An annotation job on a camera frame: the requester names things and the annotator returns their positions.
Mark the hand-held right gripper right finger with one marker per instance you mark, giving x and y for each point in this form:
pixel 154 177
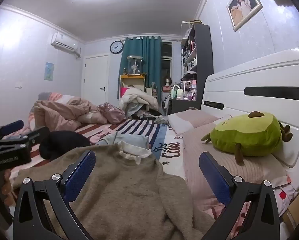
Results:
pixel 214 177

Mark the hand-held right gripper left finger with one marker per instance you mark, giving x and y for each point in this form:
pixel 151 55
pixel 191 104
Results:
pixel 80 175

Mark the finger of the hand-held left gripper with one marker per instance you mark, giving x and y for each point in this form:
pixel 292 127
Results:
pixel 37 133
pixel 14 125

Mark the black knit garment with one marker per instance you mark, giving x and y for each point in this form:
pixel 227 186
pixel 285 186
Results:
pixel 62 142

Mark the light blue garment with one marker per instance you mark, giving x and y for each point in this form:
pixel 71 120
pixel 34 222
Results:
pixel 114 138

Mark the beige knit sweater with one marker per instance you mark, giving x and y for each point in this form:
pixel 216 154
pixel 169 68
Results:
pixel 129 192

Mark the person's left hand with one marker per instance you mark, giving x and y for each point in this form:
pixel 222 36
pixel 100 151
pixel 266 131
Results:
pixel 7 187

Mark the pink striped quilt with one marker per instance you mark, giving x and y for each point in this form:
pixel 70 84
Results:
pixel 59 112

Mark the pink striped pillow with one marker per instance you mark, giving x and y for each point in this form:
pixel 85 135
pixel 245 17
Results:
pixel 194 120
pixel 214 142

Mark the green avocado plush toy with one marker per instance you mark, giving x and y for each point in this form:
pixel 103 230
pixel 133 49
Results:
pixel 247 135

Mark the pink satin bag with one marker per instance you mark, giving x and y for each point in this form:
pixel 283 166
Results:
pixel 112 113

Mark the striped plush bed sheet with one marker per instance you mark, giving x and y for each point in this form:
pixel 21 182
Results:
pixel 139 127

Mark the clear plastic bag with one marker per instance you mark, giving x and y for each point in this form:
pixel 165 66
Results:
pixel 161 120

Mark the white door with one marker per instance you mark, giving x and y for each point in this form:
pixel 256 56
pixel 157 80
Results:
pixel 94 80

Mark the dark desk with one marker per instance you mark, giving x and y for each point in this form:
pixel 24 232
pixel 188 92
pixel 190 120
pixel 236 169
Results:
pixel 184 105

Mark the pink cosmetics organizer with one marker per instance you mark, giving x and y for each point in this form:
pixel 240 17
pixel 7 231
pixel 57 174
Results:
pixel 189 90

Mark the green bottle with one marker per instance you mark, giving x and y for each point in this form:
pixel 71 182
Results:
pixel 174 92

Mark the pink shopping bag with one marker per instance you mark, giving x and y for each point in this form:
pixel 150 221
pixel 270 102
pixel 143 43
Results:
pixel 125 91

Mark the pile of white clothing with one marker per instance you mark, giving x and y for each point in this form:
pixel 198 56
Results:
pixel 137 97

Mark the white air conditioner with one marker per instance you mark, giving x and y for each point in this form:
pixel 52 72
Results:
pixel 64 41

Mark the white bed headboard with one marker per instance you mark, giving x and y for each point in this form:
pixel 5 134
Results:
pixel 239 80

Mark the mannequin head with wig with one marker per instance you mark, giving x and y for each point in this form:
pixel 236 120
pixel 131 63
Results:
pixel 167 80

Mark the yellow white shelf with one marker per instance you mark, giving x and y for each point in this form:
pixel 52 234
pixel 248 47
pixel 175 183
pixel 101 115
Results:
pixel 133 77

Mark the glass display case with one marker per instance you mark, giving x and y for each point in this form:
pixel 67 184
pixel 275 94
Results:
pixel 134 65

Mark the window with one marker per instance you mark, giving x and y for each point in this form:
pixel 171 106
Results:
pixel 166 65

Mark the dark bookshelf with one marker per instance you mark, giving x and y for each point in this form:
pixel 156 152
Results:
pixel 204 55

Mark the teal curtain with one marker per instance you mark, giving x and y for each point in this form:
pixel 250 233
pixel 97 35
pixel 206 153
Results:
pixel 152 62

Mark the framed portrait picture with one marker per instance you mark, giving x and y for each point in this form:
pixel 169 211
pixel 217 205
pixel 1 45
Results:
pixel 243 5

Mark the small wall poster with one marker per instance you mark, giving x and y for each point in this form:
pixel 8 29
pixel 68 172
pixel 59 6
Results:
pixel 49 71

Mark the round wall clock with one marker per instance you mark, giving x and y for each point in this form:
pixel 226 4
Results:
pixel 117 47

